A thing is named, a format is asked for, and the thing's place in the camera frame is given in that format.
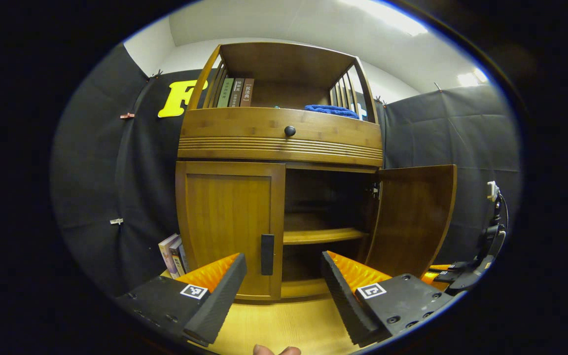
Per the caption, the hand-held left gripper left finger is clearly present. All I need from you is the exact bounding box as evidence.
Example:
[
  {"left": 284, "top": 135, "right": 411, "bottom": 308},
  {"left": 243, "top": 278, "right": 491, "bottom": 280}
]
[{"left": 115, "top": 252, "right": 248, "bottom": 347}]

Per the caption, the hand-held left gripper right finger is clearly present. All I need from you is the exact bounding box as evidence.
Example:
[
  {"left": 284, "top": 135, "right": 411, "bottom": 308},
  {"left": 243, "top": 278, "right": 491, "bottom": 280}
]
[{"left": 320, "top": 250, "right": 455, "bottom": 348}]

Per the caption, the wooden shoe cabinet door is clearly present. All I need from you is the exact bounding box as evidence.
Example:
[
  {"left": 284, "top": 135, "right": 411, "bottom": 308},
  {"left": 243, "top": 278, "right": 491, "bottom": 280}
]
[
  {"left": 364, "top": 164, "right": 458, "bottom": 279},
  {"left": 176, "top": 161, "right": 286, "bottom": 301}
]

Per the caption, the black door handle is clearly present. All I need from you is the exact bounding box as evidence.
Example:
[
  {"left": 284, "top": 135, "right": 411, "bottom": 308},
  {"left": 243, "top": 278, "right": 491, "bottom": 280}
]
[{"left": 261, "top": 234, "right": 275, "bottom": 276}]

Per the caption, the wooden double-door shoe cabinet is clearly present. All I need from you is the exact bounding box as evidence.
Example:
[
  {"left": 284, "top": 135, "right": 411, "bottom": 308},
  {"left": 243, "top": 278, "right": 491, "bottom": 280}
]
[{"left": 175, "top": 42, "right": 384, "bottom": 301}]

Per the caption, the wooden cabinet inner shelf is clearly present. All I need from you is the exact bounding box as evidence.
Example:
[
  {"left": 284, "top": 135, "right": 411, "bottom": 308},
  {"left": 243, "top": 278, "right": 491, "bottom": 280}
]
[{"left": 283, "top": 227, "right": 369, "bottom": 246}]

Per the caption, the dark yellow-striped book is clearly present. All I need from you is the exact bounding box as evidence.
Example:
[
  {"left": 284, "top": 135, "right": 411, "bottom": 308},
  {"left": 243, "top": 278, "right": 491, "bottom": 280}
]
[{"left": 169, "top": 238, "right": 186, "bottom": 277}]

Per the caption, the lavender white book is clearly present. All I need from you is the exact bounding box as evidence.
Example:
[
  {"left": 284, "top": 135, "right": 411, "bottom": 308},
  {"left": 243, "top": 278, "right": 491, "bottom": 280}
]
[{"left": 158, "top": 233, "right": 181, "bottom": 280}]

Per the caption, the black backdrop cloth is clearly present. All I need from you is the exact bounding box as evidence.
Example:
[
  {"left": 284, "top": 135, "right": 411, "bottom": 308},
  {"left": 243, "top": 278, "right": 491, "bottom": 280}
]
[{"left": 50, "top": 43, "right": 522, "bottom": 296}]

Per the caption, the blue folded towel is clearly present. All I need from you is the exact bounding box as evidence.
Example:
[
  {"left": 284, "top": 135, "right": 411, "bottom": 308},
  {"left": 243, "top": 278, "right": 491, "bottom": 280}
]
[{"left": 305, "top": 104, "right": 360, "bottom": 119}]

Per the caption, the small ceiling light panel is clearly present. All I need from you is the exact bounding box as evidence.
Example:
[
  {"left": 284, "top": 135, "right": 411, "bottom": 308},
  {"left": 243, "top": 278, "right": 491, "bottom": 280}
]
[{"left": 458, "top": 68, "right": 489, "bottom": 87}]

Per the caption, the grey-brown book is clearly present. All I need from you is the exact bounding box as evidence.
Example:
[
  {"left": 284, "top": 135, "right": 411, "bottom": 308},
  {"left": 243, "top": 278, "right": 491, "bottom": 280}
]
[{"left": 228, "top": 78, "right": 245, "bottom": 107}]

